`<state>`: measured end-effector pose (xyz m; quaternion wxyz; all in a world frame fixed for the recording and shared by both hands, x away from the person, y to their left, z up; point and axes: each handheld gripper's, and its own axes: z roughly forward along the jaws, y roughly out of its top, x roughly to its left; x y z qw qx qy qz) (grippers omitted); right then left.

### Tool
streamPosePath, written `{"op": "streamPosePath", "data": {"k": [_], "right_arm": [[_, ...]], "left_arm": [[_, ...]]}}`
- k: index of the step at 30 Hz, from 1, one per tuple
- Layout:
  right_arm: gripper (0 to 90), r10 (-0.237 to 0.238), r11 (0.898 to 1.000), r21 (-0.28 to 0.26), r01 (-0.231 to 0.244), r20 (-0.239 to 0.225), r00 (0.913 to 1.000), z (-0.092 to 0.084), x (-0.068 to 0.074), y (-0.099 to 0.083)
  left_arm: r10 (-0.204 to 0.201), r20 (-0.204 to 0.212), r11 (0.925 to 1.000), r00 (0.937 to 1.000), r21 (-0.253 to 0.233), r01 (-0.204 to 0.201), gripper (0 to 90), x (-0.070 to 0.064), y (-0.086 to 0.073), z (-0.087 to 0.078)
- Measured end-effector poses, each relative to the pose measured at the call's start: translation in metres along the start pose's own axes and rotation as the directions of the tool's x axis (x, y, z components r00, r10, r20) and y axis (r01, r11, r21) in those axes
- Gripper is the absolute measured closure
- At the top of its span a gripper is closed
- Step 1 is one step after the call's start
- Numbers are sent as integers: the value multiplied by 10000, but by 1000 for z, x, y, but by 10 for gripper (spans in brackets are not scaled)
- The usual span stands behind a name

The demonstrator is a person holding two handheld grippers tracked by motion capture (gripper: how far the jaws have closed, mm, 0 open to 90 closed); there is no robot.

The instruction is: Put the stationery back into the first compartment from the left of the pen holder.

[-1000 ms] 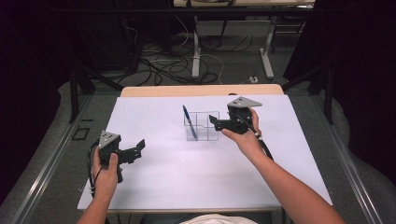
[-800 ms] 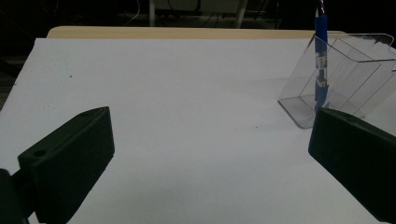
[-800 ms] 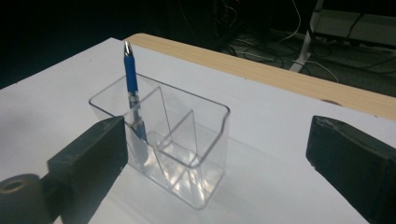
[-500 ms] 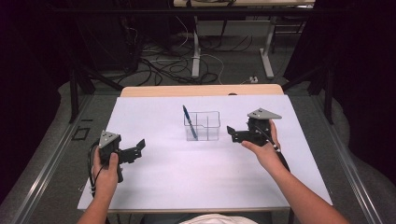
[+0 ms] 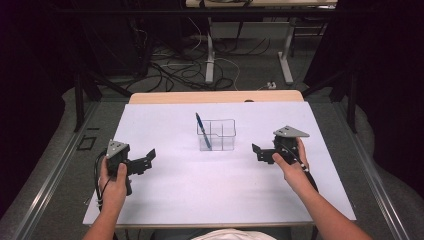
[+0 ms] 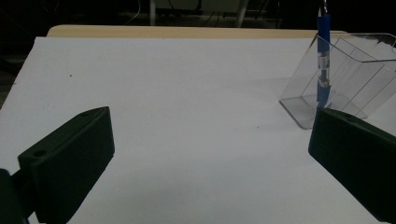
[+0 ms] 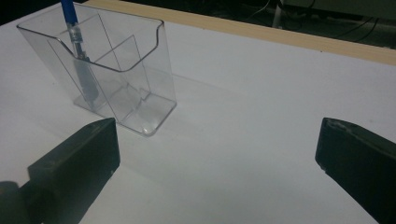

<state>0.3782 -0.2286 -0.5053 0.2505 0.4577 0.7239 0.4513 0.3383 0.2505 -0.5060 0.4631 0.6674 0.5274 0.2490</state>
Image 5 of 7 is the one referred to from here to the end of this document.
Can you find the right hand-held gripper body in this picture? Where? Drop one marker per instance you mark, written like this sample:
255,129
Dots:
286,143

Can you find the blue pen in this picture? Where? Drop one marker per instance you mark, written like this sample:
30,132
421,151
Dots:
203,131

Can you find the black metal stand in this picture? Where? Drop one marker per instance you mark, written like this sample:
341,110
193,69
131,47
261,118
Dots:
80,96
350,96

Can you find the white desk frame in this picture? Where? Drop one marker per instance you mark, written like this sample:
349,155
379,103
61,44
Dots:
210,50

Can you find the person's white shirt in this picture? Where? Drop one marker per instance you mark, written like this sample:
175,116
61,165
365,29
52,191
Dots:
233,235

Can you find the person's left hand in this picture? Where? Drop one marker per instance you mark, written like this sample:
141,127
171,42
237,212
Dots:
113,191

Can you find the white plug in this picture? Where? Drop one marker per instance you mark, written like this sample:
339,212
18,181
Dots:
271,85

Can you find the clear plastic organizer box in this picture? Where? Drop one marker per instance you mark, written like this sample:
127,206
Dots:
220,140

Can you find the dark curtain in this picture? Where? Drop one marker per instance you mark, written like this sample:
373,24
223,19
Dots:
390,83
30,83

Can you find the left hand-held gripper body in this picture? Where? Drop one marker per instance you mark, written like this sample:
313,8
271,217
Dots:
117,151

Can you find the metal floor rail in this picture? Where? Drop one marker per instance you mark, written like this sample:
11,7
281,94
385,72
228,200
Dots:
50,180
373,180

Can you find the person's right hand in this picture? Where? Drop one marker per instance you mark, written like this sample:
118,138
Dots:
295,175

